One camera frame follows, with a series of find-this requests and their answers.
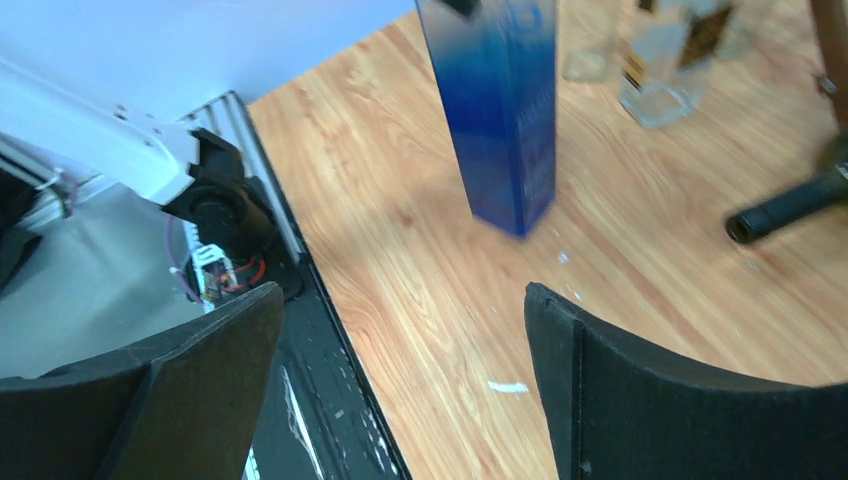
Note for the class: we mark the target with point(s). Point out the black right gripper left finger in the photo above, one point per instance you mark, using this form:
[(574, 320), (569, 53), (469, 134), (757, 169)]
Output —
[(180, 404)]

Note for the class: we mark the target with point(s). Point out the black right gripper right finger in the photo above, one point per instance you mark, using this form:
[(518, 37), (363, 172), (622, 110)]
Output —
[(619, 406)]

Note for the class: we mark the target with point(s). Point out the tall clear glass bottle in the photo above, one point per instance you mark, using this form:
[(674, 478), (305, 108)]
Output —
[(589, 35)]

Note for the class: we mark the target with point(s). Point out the clear whisky bottle black label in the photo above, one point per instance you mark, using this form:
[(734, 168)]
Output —
[(668, 58)]

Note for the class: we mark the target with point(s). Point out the blue square bottle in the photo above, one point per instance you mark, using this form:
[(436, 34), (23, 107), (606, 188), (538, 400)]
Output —
[(495, 64)]

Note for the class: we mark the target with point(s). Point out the dark wine bottle white label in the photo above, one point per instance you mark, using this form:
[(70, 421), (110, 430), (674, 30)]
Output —
[(825, 188)]

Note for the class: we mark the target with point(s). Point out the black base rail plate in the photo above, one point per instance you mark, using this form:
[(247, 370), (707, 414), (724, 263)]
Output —
[(320, 418)]

